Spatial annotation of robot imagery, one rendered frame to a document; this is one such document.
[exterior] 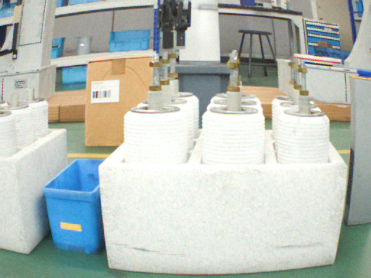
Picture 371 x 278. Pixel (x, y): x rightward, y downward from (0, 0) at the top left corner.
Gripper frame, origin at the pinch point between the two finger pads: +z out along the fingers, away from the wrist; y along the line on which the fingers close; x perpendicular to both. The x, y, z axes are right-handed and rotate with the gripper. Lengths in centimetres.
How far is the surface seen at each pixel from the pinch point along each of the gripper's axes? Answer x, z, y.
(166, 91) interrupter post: 5.4, 8.6, -11.8
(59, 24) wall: -97, -40, 817
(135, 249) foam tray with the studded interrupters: 16.3, 31.1, -27.1
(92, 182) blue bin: 14.0, 28.4, 11.4
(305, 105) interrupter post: -10.4, 9.0, -32.6
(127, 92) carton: -18, 18, 95
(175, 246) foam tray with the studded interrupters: 10.5, 30.1, -29.9
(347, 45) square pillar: -401, -8, 478
